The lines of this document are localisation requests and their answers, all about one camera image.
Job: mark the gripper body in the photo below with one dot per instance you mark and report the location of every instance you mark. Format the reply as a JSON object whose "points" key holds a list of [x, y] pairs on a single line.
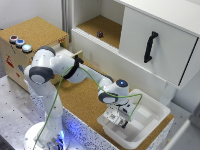
{"points": [[115, 115]]}

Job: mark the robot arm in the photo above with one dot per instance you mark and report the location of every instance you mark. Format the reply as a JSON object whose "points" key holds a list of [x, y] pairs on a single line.
{"points": [[45, 96]]}

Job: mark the purple block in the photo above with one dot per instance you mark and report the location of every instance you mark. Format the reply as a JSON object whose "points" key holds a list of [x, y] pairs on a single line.
{"points": [[99, 34]]}

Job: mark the white plastic box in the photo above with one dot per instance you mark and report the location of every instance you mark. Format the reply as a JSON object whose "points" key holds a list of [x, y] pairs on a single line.
{"points": [[146, 120]]}

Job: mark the white cabinet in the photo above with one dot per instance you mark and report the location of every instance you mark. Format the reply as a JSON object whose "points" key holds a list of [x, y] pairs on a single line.
{"points": [[100, 53]]}

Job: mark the wooden drawer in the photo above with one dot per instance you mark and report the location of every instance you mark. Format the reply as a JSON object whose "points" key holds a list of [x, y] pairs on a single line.
{"points": [[66, 51]]}

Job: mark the white sliding door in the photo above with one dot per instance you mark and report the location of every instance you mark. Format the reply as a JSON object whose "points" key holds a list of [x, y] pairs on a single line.
{"points": [[166, 50]]}

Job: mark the green button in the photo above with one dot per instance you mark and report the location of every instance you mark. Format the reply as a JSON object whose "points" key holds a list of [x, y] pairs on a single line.
{"points": [[26, 48]]}

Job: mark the wooden drawer box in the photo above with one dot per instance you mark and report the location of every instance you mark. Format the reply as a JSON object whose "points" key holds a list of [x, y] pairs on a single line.
{"points": [[33, 31]]}

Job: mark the blue button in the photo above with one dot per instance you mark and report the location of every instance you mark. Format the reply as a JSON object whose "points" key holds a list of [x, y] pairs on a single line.
{"points": [[20, 42]]}

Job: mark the red button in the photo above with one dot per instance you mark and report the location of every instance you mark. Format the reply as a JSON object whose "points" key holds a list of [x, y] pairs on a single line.
{"points": [[13, 38]]}

